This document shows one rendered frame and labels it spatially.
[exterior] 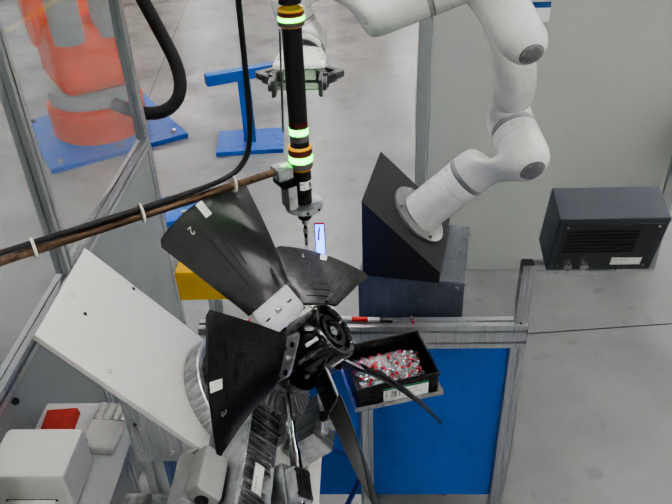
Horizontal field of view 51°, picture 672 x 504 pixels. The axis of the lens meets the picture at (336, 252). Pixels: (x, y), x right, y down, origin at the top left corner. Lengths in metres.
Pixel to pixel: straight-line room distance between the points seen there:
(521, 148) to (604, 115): 1.56
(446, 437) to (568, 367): 1.02
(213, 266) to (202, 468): 0.37
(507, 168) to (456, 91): 1.37
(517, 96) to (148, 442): 1.12
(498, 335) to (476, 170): 0.45
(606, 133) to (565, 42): 0.48
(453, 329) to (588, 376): 1.29
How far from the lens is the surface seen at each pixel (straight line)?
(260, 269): 1.38
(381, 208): 1.94
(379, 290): 2.05
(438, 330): 1.97
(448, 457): 2.37
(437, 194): 1.96
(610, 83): 3.32
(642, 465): 2.90
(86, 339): 1.34
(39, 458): 1.64
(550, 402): 3.02
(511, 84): 1.72
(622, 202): 1.83
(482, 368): 2.10
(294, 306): 1.40
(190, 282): 1.87
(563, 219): 1.75
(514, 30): 1.55
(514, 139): 1.86
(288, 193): 1.28
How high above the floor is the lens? 2.12
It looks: 34 degrees down
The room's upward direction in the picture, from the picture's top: 2 degrees counter-clockwise
